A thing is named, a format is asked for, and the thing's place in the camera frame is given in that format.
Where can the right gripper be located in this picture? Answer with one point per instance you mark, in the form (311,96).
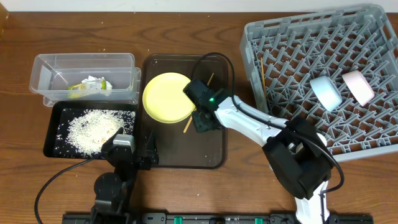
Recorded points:
(199,126)

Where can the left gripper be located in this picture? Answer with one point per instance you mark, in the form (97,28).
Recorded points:
(137,157)

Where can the wooden chopstick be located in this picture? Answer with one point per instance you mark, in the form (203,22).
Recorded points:
(263,79)
(190,118)

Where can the yellow plate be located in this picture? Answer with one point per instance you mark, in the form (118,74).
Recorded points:
(164,100)

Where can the rice pile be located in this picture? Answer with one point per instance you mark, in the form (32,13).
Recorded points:
(82,132)

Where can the white tissue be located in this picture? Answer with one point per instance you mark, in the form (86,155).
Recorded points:
(94,85)

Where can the green snack wrapper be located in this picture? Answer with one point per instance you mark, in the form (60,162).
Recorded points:
(75,92)

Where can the blue bowl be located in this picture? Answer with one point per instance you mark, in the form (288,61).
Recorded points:
(327,93)

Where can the grey dishwasher rack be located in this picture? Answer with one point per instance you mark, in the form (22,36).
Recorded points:
(297,49)

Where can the pink bowl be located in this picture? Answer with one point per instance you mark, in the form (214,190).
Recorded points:
(359,87)

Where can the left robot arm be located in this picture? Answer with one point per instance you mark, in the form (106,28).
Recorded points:
(114,189)

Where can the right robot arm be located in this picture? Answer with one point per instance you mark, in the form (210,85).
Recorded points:
(293,148)

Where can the black waste tray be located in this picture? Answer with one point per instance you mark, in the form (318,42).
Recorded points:
(49,130)

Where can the brown serving tray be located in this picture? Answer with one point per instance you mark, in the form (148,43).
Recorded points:
(176,148)

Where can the clear plastic bin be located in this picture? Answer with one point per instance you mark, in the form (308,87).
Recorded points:
(52,74)

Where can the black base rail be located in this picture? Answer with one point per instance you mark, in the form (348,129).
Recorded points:
(161,218)

